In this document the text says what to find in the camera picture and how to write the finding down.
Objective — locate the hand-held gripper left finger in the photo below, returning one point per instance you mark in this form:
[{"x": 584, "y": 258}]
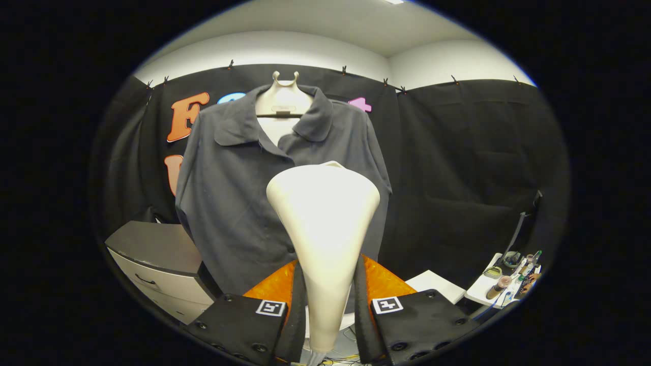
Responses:
[{"x": 297, "y": 320}]

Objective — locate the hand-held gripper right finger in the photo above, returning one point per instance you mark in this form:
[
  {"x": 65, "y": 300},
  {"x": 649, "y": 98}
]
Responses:
[{"x": 363, "y": 320}]

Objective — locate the white garment steamer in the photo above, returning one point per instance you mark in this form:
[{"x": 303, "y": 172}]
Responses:
[{"x": 323, "y": 218}]

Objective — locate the dark grey button shirt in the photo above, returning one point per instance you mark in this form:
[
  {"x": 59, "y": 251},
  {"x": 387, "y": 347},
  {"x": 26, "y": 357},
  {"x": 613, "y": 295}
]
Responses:
[{"x": 229, "y": 203}]

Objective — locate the cluttered white side table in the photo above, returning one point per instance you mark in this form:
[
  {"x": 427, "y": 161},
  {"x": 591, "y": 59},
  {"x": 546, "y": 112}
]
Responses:
[{"x": 480, "y": 290}]

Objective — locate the grey drawer cabinet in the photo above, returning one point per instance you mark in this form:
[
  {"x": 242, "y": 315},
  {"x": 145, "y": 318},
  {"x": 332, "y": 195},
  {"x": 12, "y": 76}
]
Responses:
[{"x": 152, "y": 254}]

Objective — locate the white mannequin torso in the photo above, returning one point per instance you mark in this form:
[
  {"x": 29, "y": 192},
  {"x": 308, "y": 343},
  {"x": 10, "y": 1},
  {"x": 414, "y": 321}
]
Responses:
[{"x": 283, "y": 99}]

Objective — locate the row of black cloth clips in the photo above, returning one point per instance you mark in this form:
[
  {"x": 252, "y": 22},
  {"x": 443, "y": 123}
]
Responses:
[{"x": 231, "y": 64}]

